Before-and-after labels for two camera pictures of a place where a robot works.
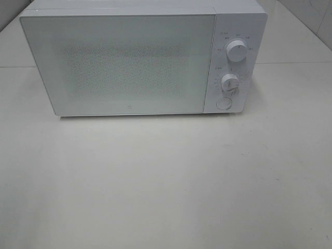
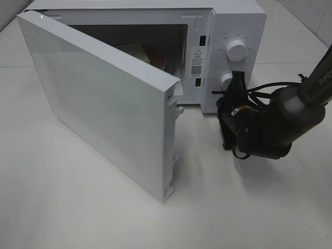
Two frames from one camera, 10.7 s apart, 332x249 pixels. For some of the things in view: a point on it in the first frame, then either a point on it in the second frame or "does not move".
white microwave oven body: x=149 y=57 does not move
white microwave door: x=112 y=64 -> x=127 y=112
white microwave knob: x=229 y=82 does not move
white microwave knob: x=236 y=51 does not move
